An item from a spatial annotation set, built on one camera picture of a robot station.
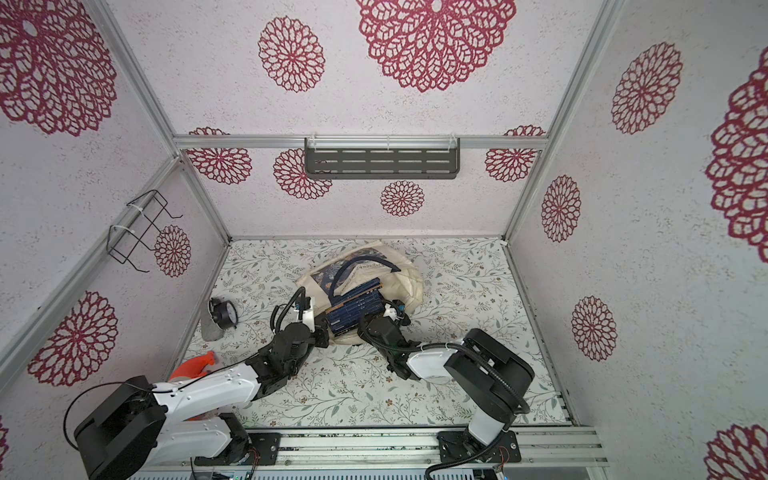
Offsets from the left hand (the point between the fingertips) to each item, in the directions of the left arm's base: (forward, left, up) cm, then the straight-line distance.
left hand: (326, 315), depth 85 cm
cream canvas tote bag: (+13, -8, +7) cm, 16 cm away
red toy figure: (-11, +39, -11) cm, 42 cm away
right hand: (+1, -9, -4) cm, 10 cm away
